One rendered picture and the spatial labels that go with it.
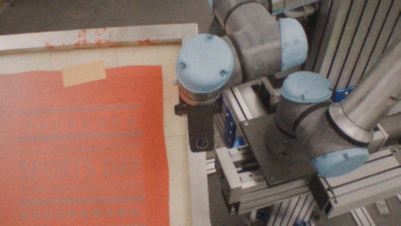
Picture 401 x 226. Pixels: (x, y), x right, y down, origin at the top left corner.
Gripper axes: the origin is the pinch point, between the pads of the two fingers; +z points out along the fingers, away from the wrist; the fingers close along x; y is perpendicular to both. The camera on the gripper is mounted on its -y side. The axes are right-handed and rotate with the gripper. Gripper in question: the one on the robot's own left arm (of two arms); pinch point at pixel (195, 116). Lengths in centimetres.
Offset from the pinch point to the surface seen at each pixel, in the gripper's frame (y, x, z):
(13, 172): -10.3, 43.7, 5.6
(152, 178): -13.0, 10.4, 5.7
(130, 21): 134, 43, 255
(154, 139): -4.0, 9.6, 5.7
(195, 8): 148, -20, 264
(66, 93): 8.1, 30.2, 5.6
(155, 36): 20.0, 8.1, 2.1
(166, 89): 7.8, 6.2, 5.6
